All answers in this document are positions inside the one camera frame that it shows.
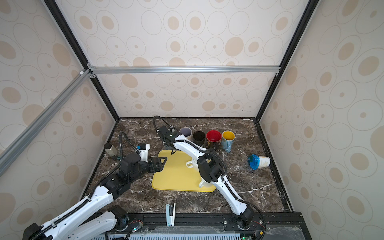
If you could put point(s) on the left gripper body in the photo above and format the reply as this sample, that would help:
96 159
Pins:
151 168

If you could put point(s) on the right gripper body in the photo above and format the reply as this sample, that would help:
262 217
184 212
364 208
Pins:
164 142

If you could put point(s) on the pink mug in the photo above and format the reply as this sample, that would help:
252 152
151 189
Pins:
187 133

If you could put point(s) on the white bottom dark mug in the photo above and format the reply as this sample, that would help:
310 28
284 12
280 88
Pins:
199 138

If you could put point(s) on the blue butterfly mug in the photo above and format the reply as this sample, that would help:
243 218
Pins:
228 138

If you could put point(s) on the white ribbed mug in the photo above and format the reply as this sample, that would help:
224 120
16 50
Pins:
192 165

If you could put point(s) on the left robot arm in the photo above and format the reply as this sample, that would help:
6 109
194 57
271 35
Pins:
118 181

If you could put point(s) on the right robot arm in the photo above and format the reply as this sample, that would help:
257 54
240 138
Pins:
212 170

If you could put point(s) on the white cream mug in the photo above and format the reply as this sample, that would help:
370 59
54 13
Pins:
204 184

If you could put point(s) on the yellow plastic tray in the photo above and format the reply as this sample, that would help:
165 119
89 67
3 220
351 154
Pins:
176 176

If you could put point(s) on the small bottle black cap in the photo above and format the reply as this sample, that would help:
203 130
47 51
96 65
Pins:
110 150

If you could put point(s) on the white cup blue lid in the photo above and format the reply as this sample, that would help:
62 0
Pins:
257 162

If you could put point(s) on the horizontal aluminium bar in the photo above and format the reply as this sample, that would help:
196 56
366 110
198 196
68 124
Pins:
185 70

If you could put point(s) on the diagonal aluminium bar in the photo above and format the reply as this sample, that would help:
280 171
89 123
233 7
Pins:
14 150

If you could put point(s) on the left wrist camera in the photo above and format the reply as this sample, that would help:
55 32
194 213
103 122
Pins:
142 150

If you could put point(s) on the white clip on rail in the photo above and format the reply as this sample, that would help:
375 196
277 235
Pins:
170 214

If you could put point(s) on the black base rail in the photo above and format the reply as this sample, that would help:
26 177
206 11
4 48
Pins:
187 226

